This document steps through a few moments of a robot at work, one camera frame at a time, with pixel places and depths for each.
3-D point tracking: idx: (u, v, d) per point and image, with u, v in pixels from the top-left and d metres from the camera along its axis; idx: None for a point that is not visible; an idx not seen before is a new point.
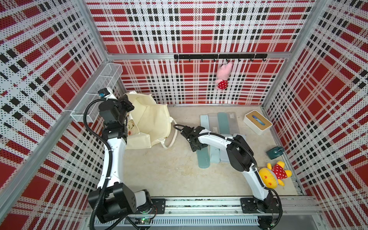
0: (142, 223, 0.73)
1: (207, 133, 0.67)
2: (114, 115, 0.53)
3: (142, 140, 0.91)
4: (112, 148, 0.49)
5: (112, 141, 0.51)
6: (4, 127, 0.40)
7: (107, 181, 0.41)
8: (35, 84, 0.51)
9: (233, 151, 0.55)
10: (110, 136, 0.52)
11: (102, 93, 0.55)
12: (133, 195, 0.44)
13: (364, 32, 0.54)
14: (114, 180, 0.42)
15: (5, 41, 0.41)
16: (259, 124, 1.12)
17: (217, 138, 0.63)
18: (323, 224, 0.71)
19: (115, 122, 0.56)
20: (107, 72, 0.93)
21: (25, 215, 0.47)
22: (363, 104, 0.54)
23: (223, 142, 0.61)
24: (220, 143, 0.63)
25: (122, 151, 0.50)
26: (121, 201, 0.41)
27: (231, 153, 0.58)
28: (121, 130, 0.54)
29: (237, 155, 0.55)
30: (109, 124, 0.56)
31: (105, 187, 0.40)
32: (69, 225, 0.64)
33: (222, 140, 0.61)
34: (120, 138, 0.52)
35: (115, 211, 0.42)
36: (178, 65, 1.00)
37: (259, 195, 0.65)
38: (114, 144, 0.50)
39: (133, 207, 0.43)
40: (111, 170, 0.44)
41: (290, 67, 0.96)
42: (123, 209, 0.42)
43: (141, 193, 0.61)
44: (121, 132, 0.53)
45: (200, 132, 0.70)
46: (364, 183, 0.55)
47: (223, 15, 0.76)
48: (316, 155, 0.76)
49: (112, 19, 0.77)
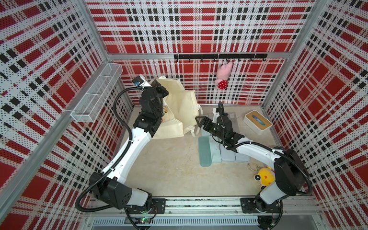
0: (142, 223, 0.73)
1: (248, 142, 0.58)
2: (151, 107, 0.50)
3: (173, 128, 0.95)
4: (132, 140, 0.48)
5: (137, 132, 0.49)
6: (4, 127, 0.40)
7: (109, 171, 0.42)
8: (35, 83, 0.51)
9: (283, 168, 0.44)
10: (141, 124, 0.51)
11: (136, 81, 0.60)
12: (129, 191, 0.45)
13: (364, 31, 0.54)
14: (115, 174, 0.41)
15: (5, 41, 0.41)
16: (259, 124, 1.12)
17: (260, 149, 0.53)
18: (323, 224, 0.71)
19: (151, 113, 0.55)
20: (107, 72, 0.93)
21: (25, 215, 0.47)
22: (363, 104, 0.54)
23: (269, 155, 0.50)
24: (265, 155, 0.52)
25: (142, 146, 0.50)
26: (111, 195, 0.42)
27: (278, 169, 0.47)
28: (152, 123, 0.51)
29: (289, 174, 0.44)
30: (146, 113, 0.57)
31: (105, 176, 0.45)
32: (69, 225, 0.64)
33: (268, 152, 0.51)
34: (145, 131, 0.49)
35: (106, 198, 0.44)
36: (178, 65, 1.00)
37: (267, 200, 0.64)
38: (137, 136, 0.48)
39: (121, 205, 0.43)
40: (118, 163, 0.43)
41: (290, 67, 0.96)
42: (111, 202, 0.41)
43: (142, 194, 0.61)
44: (150, 126, 0.51)
45: (239, 139, 0.62)
46: (364, 183, 0.55)
47: (223, 15, 0.76)
48: (316, 155, 0.76)
49: (112, 19, 0.77)
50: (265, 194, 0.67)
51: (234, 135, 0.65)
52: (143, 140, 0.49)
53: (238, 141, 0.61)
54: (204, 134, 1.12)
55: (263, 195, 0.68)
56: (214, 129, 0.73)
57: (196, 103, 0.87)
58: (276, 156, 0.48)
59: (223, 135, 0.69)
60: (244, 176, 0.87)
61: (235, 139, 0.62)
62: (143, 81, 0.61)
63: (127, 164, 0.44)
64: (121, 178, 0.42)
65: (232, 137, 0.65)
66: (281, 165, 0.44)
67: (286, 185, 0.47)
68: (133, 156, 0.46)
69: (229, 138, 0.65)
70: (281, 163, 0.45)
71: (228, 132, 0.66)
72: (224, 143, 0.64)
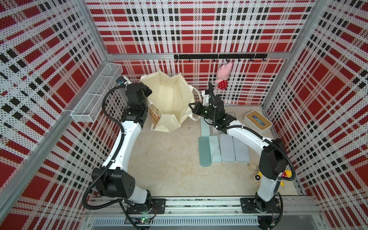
0: (142, 223, 0.73)
1: (240, 126, 0.58)
2: (138, 98, 0.55)
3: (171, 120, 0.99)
4: (125, 132, 0.49)
5: (127, 123, 0.51)
6: (4, 127, 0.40)
7: (111, 163, 0.43)
8: (35, 84, 0.51)
9: (270, 156, 0.47)
10: (128, 118, 0.53)
11: (120, 80, 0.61)
12: (132, 181, 0.47)
13: (364, 31, 0.54)
14: (117, 164, 0.43)
15: (5, 42, 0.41)
16: (260, 124, 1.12)
17: (251, 135, 0.54)
18: (323, 224, 0.71)
19: (138, 105, 0.58)
20: (107, 72, 0.93)
21: (25, 215, 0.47)
22: (363, 104, 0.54)
23: (258, 141, 0.52)
24: (254, 142, 0.54)
25: (135, 136, 0.51)
26: (118, 184, 0.45)
27: (263, 155, 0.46)
28: (140, 115, 0.54)
29: (273, 160, 0.47)
30: (132, 106, 0.58)
31: (108, 168, 0.43)
32: (68, 225, 0.64)
33: (257, 138, 0.52)
34: (136, 122, 0.52)
35: (111, 190, 0.45)
36: (178, 65, 1.00)
37: (265, 197, 0.64)
38: (129, 128, 0.50)
39: (128, 194, 0.45)
40: (117, 155, 0.45)
41: (290, 67, 0.96)
42: (117, 193, 0.45)
43: (142, 192, 0.62)
44: (138, 118, 0.53)
45: (231, 121, 0.61)
46: (364, 183, 0.55)
47: (223, 15, 0.76)
48: (316, 155, 0.76)
49: (112, 19, 0.77)
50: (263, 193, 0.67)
51: (226, 116, 0.64)
52: (135, 129, 0.51)
53: (229, 123, 0.61)
54: (204, 134, 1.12)
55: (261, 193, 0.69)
56: (205, 111, 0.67)
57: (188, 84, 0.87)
58: (265, 144, 0.50)
59: (214, 116, 0.70)
60: (244, 176, 0.87)
61: (228, 121, 0.61)
62: (127, 80, 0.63)
63: (126, 154, 0.45)
64: (123, 166, 0.43)
65: (224, 118, 0.63)
66: (268, 153, 0.47)
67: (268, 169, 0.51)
68: (129, 145, 0.48)
69: (221, 120, 0.64)
70: (269, 150, 0.47)
71: (220, 112, 0.65)
72: (213, 123, 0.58)
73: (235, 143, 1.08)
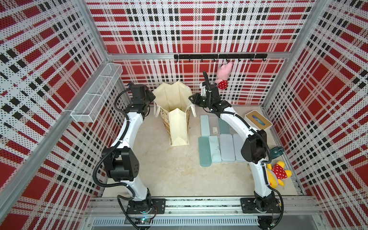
0: (142, 223, 0.73)
1: (232, 113, 0.64)
2: (141, 94, 0.64)
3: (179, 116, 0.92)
4: (130, 120, 0.56)
5: (131, 114, 0.58)
6: (4, 126, 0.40)
7: (119, 143, 0.49)
8: (35, 84, 0.51)
9: (251, 143, 0.55)
10: (131, 110, 0.59)
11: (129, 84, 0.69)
12: (137, 164, 0.51)
13: (364, 32, 0.54)
14: (124, 144, 0.48)
15: (5, 41, 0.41)
16: (259, 124, 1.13)
17: (240, 123, 0.61)
18: (323, 224, 0.71)
19: (140, 100, 0.66)
20: (107, 72, 0.93)
21: (25, 215, 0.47)
22: (363, 104, 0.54)
23: (245, 129, 0.59)
24: (242, 130, 0.62)
25: (137, 126, 0.57)
26: (125, 164, 0.49)
27: (246, 142, 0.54)
28: (142, 108, 0.60)
29: (253, 147, 0.56)
30: (134, 100, 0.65)
31: (116, 148, 0.48)
32: (69, 225, 0.64)
33: (244, 127, 0.59)
34: (139, 113, 0.58)
35: (120, 171, 0.49)
36: (178, 65, 1.00)
37: (261, 191, 0.66)
38: (133, 117, 0.57)
39: (134, 174, 0.49)
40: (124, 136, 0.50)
41: (290, 67, 0.96)
42: (124, 172, 0.49)
43: (143, 187, 0.63)
44: (141, 110, 0.60)
45: (225, 108, 0.66)
46: (364, 183, 0.55)
47: (223, 15, 0.76)
48: (316, 155, 0.76)
49: (112, 19, 0.77)
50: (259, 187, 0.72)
51: (221, 102, 0.68)
52: (138, 119, 0.57)
53: (224, 109, 0.66)
54: (204, 134, 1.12)
55: (257, 189, 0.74)
56: (204, 101, 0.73)
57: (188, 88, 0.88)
58: (250, 132, 0.57)
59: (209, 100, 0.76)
60: (244, 176, 0.87)
61: (223, 106, 0.66)
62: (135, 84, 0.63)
63: (132, 137, 0.51)
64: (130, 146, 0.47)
65: (220, 103, 0.68)
66: (250, 141, 0.55)
67: (247, 155, 0.61)
68: (133, 132, 0.53)
69: (216, 104, 0.69)
70: (251, 138, 0.55)
71: (215, 98, 0.71)
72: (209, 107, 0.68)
73: (235, 143, 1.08)
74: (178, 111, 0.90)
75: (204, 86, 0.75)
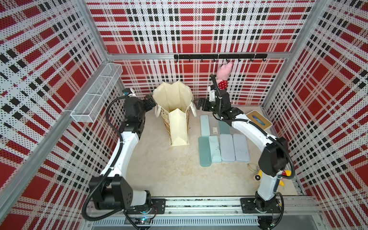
0: (142, 223, 0.73)
1: (246, 120, 0.58)
2: (135, 110, 0.57)
3: (179, 115, 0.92)
4: (124, 141, 0.51)
5: (125, 134, 0.53)
6: (4, 127, 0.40)
7: (109, 170, 0.43)
8: (35, 84, 0.51)
9: (271, 153, 0.48)
10: (126, 129, 0.55)
11: (126, 91, 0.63)
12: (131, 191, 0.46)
13: (364, 31, 0.54)
14: (116, 172, 0.43)
15: (5, 42, 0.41)
16: (259, 124, 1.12)
17: (255, 131, 0.54)
18: (323, 224, 0.71)
19: (135, 117, 0.60)
20: (107, 72, 0.93)
21: (25, 215, 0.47)
22: (363, 104, 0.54)
23: (262, 138, 0.52)
24: (258, 139, 0.55)
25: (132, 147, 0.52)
26: (117, 195, 0.42)
27: (264, 152, 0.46)
28: (137, 126, 0.56)
29: (273, 157, 0.48)
30: (129, 118, 0.60)
31: (106, 176, 0.42)
32: (68, 225, 0.64)
33: (261, 135, 0.53)
34: (134, 133, 0.54)
35: (110, 203, 0.43)
36: (178, 65, 1.00)
37: (265, 195, 0.64)
38: (127, 138, 0.52)
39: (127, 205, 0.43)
40: (116, 162, 0.45)
41: (290, 67, 0.96)
42: (116, 204, 0.43)
43: (141, 193, 0.60)
44: (136, 128, 0.55)
45: (237, 115, 0.61)
46: (364, 183, 0.55)
47: (223, 15, 0.76)
48: (316, 155, 0.76)
49: (112, 19, 0.77)
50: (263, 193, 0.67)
51: (232, 109, 0.63)
52: (132, 140, 0.52)
53: (235, 116, 0.61)
54: (204, 134, 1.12)
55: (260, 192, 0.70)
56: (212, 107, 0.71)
57: (188, 88, 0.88)
58: (268, 141, 0.50)
59: (219, 108, 0.71)
60: (244, 176, 0.87)
61: (234, 113, 0.61)
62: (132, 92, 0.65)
63: (125, 162, 0.46)
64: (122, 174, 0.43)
65: (230, 110, 0.63)
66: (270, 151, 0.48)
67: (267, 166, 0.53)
68: (127, 155, 0.48)
69: (227, 111, 0.65)
70: (270, 147, 0.48)
71: (225, 105, 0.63)
72: (219, 115, 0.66)
73: (235, 143, 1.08)
74: (178, 111, 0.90)
75: (213, 90, 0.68)
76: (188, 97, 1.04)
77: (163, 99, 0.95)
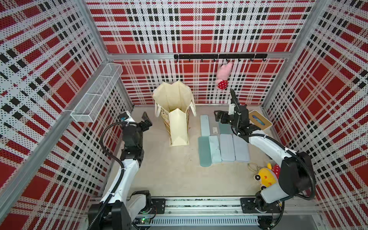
0: (142, 223, 0.73)
1: (263, 135, 0.58)
2: (134, 140, 0.58)
3: (179, 115, 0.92)
4: (125, 167, 0.53)
5: (127, 161, 0.56)
6: (4, 127, 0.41)
7: (110, 196, 0.43)
8: (35, 83, 0.51)
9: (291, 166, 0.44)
10: (127, 157, 0.57)
11: (123, 116, 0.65)
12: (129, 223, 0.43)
13: (364, 31, 0.54)
14: (117, 197, 0.43)
15: (5, 41, 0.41)
16: (259, 124, 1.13)
17: (273, 144, 0.53)
18: (323, 224, 0.71)
19: (134, 145, 0.62)
20: (107, 72, 0.93)
21: (25, 215, 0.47)
22: (363, 104, 0.55)
23: (280, 152, 0.49)
24: (277, 153, 0.51)
25: (133, 174, 0.53)
26: (115, 223, 0.42)
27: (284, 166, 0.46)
28: (138, 154, 0.59)
29: (294, 173, 0.44)
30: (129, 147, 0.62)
31: (106, 203, 0.42)
32: (69, 225, 0.64)
33: (279, 149, 0.50)
34: (135, 160, 0.56)
35: None
36: (178, 65, 1.00)
37: (267, 198, 0.64)
38: (128, 165, 0.54)
39: None
40: (117, 188, 0.45)
41: (290, 67, 0.96)
42: None
43: (141, 200, 0.60)
44: (137, 156, 0.58)
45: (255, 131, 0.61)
46: (364, 183, 0.55)
47: (223, 15, 0.76)
48: (316, 155, 0.76)
49: (112, 19, 0.77)
50: (269, 195, 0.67)
51: (250, 125, 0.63)
52: (133, 166, 0.54)
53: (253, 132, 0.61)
54: (204, 134, 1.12)
55: (264, 193, 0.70)
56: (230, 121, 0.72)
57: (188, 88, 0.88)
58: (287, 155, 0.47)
59: (236, 123, 0.72)
60: (244, 176, 0.87)
61: (251, 130, 0.62)
62: (129, 116, 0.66)
63: (125, 189, 0.46)
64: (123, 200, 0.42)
65: (248, 126, 0.64)
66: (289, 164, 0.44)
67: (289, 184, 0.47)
68: (128, 181, 0.48)
69: (245, 127, 0.65)
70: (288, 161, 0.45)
71: (244, 121, 0.66)
72: (236, 131, 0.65)
73: (235, 143, 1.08)
74: (178, 111, 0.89)
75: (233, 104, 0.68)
76: (188, 97, 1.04)
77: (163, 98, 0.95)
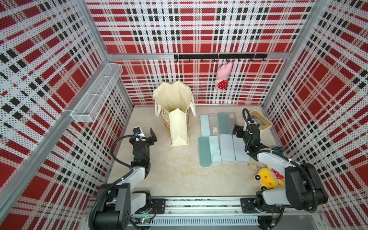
0: (142, 223, 0.73)
1: (269, 150, 0.61)
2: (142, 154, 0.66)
3: (178, 115, 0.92)
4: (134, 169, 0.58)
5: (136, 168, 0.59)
6: (4, 127, 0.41)
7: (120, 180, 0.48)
8: (35, 83, 0.51)
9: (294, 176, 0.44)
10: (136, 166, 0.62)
11: (137, 131, 0.83)
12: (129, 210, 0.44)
13: (364, 32, 0.54)
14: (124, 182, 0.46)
15: (5, 42, 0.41)
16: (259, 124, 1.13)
17: (278, 158, 0.54)
18: (323, 224, 0.71)
19: (143, 159, 0.71)
20: (107, 72, 0.93)
21: (25, 215, 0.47)
22: (363, 104, 0.55)
23: (285, 164, 0.50)
24: (281, 164, 0.52)
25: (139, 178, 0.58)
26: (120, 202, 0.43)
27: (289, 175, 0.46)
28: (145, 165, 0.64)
29: (298, 183, 0.43)
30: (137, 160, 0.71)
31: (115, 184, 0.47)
32: (69, 225, 0.64)
33: (283, 161, 0.51)
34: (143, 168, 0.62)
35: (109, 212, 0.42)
36: (178, 65, 1.00)
37: (267, 199, 0.64)
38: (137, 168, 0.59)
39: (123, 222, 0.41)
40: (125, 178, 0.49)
41: (290, 67, 0.96)
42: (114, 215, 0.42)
43: (141, 198, 0.60)
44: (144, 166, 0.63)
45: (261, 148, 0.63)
46: (364, 183, 0.55)
47: (222, 15, 0.76)
48: (316, 155, 0.76)
49: (112, 19, 0.77)
50: (270, 195, 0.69)
51: (259, 144, 0.68)
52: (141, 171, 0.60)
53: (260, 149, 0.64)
54: (204, 134, 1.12)
55: (265, 193, 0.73)
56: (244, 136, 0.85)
57: (187, 87, 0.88)
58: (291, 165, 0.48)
59: (248, 141, 0.73)
60: (244, 176, 0.87)
61: (259, 147, 0.65)
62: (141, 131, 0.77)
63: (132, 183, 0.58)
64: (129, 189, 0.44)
65: (257, 145, 0.67)
66: (292, 174, 0.45)
67: (295, 197, 0.45)
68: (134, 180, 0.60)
69: (254, 146, 0.67)
70: (293, 170, 0.45)
71: (254, 140, 0.70)
72: (246, 148, 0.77)
73: (235, 143, 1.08)
74: (178, 111, 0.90)
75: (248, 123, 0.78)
76: (188, 97, 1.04)
77: (163, 98, 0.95)
